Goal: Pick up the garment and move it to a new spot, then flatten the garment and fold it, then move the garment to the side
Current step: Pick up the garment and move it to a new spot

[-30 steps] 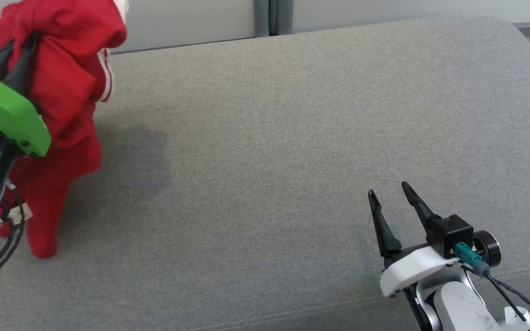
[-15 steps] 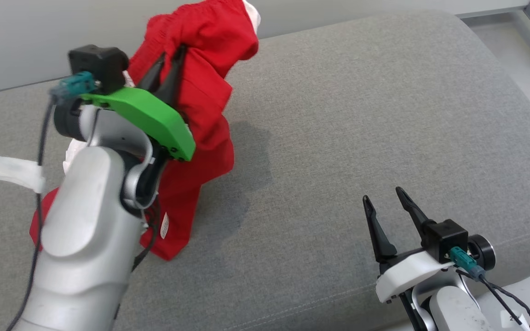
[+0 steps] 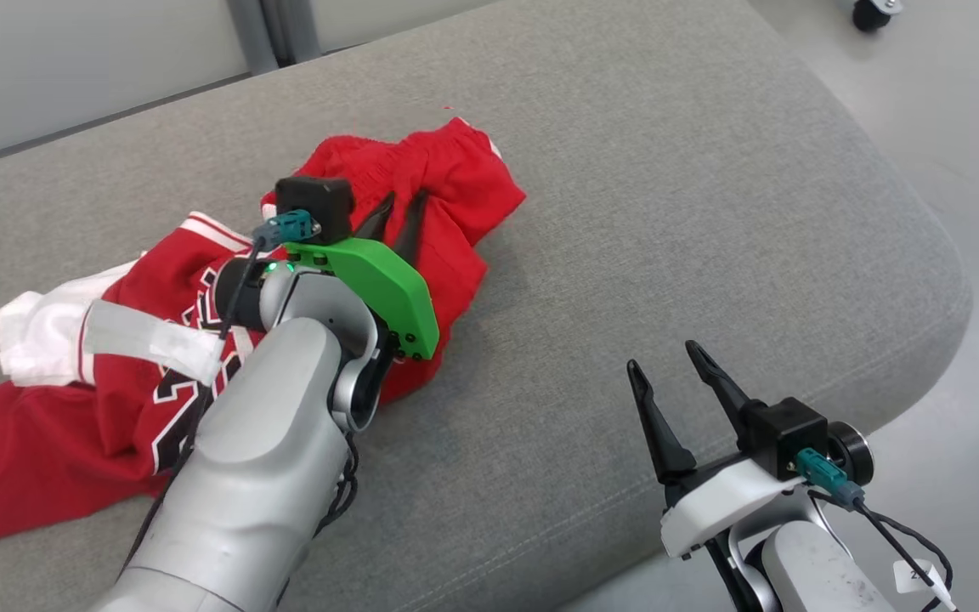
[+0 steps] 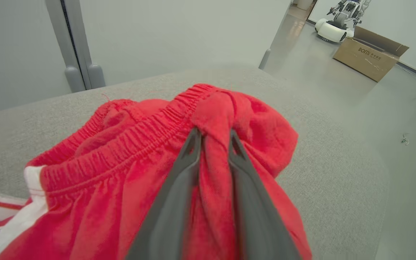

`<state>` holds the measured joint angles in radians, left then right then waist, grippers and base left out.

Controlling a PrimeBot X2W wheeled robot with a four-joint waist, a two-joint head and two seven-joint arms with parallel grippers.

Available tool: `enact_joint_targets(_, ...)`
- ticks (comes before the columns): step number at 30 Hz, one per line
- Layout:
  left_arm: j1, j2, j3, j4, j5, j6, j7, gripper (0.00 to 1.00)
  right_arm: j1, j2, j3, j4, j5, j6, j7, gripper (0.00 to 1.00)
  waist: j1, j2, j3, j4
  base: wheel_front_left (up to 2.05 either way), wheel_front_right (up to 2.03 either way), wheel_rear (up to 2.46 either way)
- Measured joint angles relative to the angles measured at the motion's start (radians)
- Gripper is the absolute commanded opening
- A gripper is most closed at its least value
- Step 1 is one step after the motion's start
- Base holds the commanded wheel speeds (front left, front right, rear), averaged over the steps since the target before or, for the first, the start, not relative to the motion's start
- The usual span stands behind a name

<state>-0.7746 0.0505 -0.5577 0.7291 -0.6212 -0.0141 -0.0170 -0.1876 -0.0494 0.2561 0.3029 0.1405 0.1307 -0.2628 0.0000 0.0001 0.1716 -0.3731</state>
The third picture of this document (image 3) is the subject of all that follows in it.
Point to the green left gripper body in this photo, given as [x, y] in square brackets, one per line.
[387, 289]

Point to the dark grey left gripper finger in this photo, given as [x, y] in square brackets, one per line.
[375, 223]
[409, 234]

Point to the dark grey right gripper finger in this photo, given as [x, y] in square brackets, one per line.
[723, 387]
[664, 442]

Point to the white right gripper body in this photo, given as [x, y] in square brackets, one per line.
[727, 497]

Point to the red shorts white trim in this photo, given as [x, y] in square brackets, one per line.
[455, 178]

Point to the red basketball jersey number 23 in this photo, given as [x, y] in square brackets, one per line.
[31, 442]

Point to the grey fabric sofa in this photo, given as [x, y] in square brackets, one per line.
[668, 212]

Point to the white tape strip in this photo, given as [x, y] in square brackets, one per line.
[149, 338]

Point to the black caster wheel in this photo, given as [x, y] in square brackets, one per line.
[870, 19]

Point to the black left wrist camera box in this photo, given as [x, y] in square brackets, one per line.
[315, 200]

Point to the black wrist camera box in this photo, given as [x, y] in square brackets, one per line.
[787, 433]
[315, 200]

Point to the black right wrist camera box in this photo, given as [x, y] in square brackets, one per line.
[787, 433]

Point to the teal left camera connector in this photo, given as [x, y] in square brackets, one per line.
[290, 228]

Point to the teal camera connector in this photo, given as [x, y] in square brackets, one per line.
[290, 228]
[825, 476]

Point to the teal right camera connector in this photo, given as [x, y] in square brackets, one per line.
[825, 476]

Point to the grey partition post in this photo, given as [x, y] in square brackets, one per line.
[273, 30]

